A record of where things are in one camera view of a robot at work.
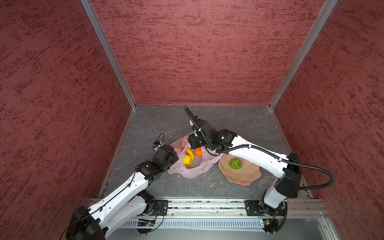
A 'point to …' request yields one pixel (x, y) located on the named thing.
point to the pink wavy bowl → (248, 172)
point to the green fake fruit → (235, 163)
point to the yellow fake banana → (192, 156)
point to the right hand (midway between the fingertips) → (191, 141)
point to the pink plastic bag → (200, 164)
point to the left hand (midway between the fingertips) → (176, 157)
